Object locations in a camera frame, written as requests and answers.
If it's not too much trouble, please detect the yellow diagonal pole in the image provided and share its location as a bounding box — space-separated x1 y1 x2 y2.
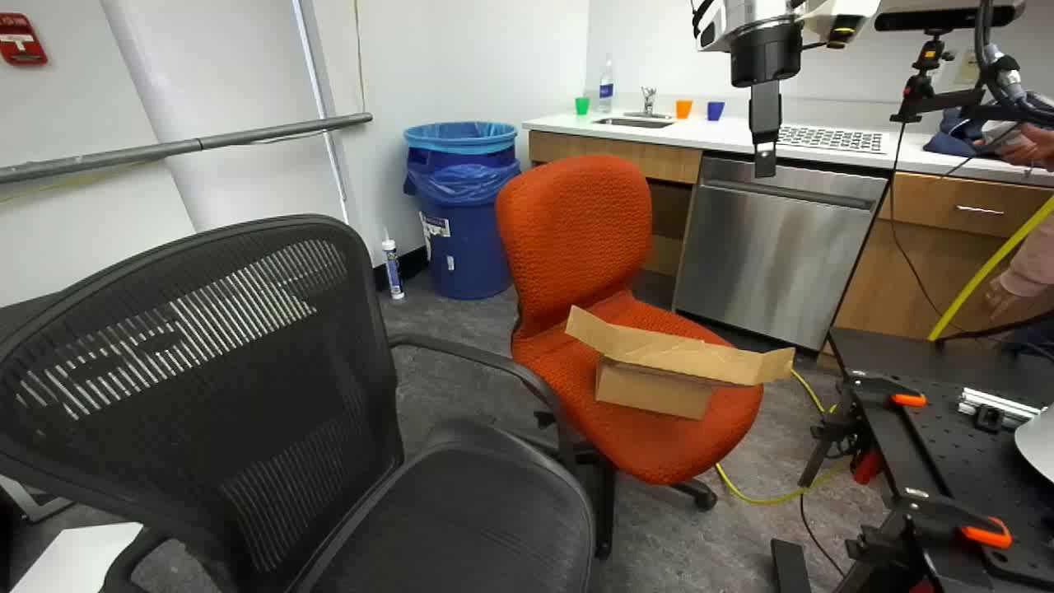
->
924 194 1054 345

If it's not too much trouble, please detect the brown cardboard box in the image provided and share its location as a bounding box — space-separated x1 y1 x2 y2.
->
563 302 798 426

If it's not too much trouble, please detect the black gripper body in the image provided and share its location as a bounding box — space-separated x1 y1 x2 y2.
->
728 17 807 93

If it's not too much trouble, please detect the stainless steel dishwasher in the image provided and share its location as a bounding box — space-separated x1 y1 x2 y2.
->
667 152 888 356

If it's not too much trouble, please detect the blue trash bin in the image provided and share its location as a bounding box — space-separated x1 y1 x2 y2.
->
400 117 523 302

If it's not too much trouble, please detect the orange-handled black clamp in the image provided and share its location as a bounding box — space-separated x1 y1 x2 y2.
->
835 488 1017 593
803 372 933 488

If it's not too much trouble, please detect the red wall sign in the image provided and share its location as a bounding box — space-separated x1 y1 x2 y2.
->
0 10 52 70

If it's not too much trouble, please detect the black camera clamp stand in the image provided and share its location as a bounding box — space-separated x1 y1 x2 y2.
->
885 29 990 125

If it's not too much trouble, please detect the dark blue cloth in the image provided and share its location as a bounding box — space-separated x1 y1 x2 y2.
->
921 101 1023 159

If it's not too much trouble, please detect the yellow floor cable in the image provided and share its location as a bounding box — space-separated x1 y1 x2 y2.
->
712 364 848 509

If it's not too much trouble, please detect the silver metal bracket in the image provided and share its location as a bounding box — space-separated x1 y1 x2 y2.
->
954 386 1047 435

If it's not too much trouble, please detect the wooden cabinet with white counter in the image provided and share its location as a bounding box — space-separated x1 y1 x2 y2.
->
523 107 1054 344

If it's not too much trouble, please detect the black mesh office chair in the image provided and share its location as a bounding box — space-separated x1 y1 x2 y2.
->
0 210 604 593

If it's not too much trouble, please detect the white flat board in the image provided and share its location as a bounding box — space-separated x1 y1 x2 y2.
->
10 521 146 593

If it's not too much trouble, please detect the metal sink faucet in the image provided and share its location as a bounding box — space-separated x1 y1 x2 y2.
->
588 85 676 133

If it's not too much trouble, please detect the white rounded object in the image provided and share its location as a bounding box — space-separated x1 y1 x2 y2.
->
1011 403 1054 488

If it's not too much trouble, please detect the grey wall rail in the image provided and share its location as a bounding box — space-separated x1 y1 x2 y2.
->
0 107 375 188

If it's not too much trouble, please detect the black flat floor box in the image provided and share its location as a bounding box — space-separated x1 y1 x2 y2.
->
768 538 815 593

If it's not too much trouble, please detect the clear plastic water bottle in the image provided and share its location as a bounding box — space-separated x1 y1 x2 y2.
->
378 234 408 302

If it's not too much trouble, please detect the orange rotating office chair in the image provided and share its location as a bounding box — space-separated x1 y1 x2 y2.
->
492 152 768 559

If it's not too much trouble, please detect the person's bare hand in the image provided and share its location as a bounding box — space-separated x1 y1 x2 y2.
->
995 123 1054 170

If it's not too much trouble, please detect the black perforated robot table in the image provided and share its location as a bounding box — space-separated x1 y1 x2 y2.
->
828 326 1054 593

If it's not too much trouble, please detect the black bar-shaped stereo camera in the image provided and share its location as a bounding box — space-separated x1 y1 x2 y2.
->
870 0 1030 32

